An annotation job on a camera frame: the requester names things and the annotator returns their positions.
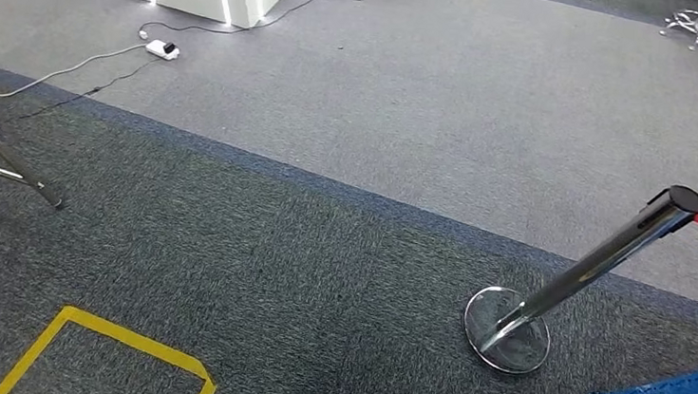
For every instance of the white power strip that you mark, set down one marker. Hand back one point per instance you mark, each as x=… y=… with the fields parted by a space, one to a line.
x=158 y=49

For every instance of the chrome stanchion with round base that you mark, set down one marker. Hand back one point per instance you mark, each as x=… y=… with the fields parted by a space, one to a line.
x=603 y=256

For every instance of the yellow floor tape square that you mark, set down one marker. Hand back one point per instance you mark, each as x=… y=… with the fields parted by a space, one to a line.
x=122 y=335

